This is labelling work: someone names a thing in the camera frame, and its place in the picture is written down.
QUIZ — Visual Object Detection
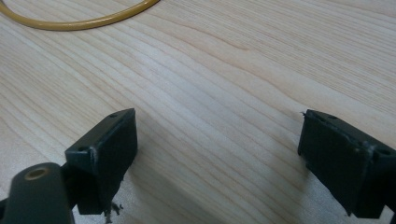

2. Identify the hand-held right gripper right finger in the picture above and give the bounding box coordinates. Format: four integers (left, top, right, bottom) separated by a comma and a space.
297, 108, 396, 219

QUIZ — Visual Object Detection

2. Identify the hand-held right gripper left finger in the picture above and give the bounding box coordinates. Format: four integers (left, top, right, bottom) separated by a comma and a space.
64, 107, 139, 217

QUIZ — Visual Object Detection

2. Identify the yellow rubber tube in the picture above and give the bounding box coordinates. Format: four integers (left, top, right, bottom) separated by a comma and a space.
0, 0, 161, 32

